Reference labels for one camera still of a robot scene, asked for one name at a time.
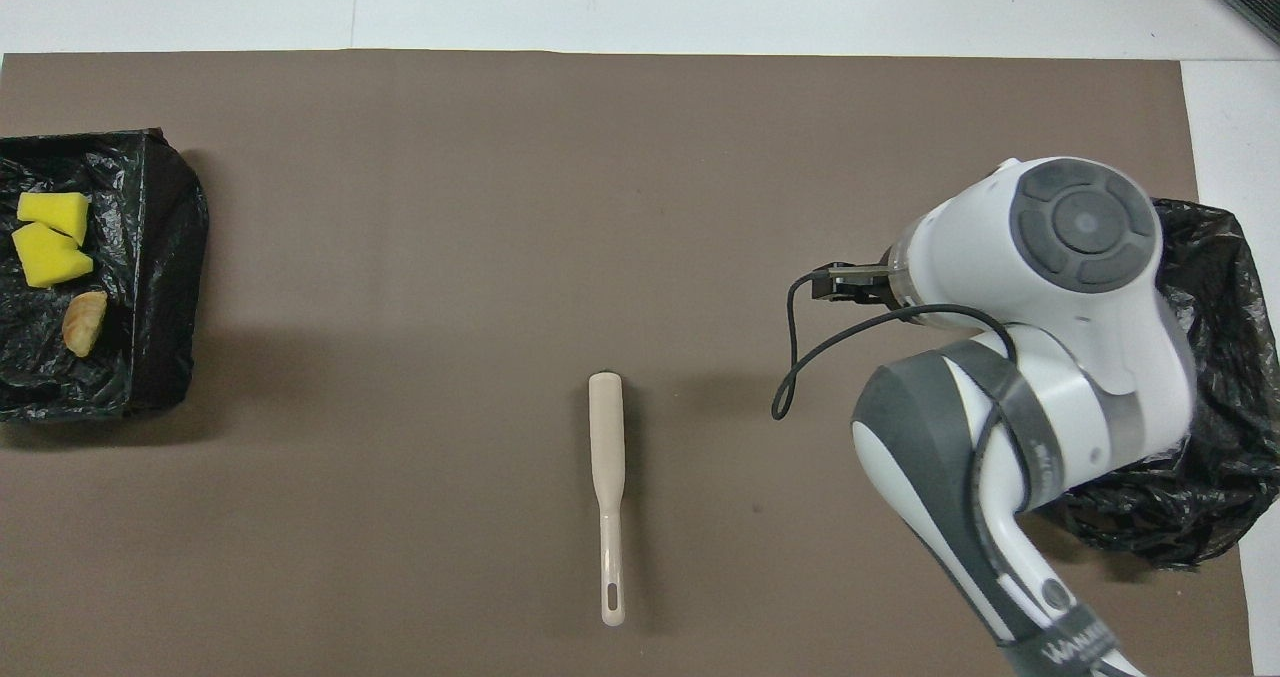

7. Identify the beige hand brush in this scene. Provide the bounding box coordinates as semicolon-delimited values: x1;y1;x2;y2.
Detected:
588;372;628;628

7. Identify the beige cracker piece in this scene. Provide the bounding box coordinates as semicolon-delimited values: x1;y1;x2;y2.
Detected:
61;290;109;358

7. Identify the yellow sponge piece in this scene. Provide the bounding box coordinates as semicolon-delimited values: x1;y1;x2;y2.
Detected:
11;222;96;289
16;192;92;247

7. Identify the bin lined with black bag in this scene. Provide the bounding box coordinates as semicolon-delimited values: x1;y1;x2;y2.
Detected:
0;128;211;423
1040;197;1280;570

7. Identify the brown table mat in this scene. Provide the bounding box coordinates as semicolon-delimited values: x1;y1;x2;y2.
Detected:
0;50;1256;677

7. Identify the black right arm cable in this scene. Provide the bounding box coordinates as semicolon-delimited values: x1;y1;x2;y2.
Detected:
771;261;1019;423

